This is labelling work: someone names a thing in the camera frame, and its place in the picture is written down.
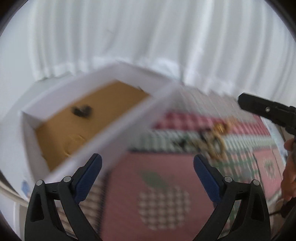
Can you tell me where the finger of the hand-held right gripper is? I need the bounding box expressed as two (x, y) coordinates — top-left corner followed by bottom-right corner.
(238, 93), (296, 135)

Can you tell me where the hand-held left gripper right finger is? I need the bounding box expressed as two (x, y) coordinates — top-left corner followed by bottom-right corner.
(192, 154), (271, 241)

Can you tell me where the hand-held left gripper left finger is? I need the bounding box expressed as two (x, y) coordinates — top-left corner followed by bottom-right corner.
(24, 153), (102, 241)

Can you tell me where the gold bead necklace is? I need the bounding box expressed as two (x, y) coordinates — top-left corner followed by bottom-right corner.
(196, 120), (234, 161)

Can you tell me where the white cardboard box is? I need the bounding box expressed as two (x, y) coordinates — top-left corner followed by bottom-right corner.
(20, 62), (183, 183)

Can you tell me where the dark jewelry piece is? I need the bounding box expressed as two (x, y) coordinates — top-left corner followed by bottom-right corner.
(72, 105), (93, 118)

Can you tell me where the person's right hand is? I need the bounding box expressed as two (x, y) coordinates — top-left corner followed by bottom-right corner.
(280, 138), (296, 202)

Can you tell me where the patchwork plaid cloth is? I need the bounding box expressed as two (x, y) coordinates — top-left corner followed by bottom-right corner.
(55, 86), (287, 241)

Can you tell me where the white curtain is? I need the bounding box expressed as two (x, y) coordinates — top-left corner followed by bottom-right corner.
(0, 0), (296, 98)

